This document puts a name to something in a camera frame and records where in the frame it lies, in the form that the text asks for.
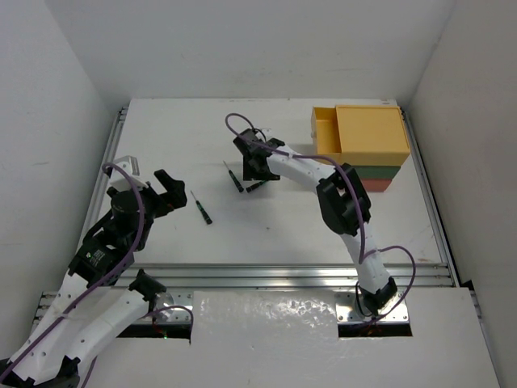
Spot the yellow top drawer box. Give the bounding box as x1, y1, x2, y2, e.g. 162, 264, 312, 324
311, 105, 410, 167

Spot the green drawer box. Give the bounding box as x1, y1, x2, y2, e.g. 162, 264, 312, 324
355, 166, 401, 180

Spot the red bottom drawer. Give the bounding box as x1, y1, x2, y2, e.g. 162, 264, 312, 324
361, 179, 392, 192

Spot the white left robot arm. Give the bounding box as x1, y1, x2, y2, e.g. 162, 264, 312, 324
1, 167, 187, 387

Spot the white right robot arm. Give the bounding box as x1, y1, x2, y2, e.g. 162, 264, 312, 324
233, 129, 397, 316

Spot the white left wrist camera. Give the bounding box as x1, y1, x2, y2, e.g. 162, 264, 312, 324
103, 155, 148, 192

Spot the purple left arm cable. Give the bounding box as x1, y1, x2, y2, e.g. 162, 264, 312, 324
0, 162, 195, 388

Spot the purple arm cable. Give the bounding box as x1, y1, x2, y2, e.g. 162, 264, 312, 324
0, 162, 195, 388
225, 113, 417, 324

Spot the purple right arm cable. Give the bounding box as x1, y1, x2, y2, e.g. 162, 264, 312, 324
225, 113, 417, 324

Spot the aluminium frame rail front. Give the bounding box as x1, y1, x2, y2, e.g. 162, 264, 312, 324
115, 263, 458, 289

